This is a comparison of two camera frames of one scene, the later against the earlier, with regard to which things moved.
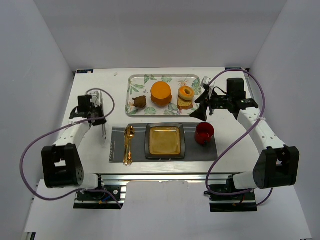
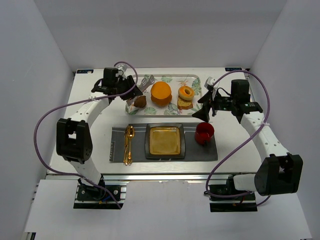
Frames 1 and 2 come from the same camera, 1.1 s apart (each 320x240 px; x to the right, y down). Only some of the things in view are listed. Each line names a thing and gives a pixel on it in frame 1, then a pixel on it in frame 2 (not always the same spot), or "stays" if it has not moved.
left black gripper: x=100 y=120 → x=127 y=87
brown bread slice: x=184 y=104 stays
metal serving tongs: x=102 y=105 → x=146 y=81
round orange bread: x=161 y=93 stays
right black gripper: x=210 y=102 stays
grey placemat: x=194 y=151 stays
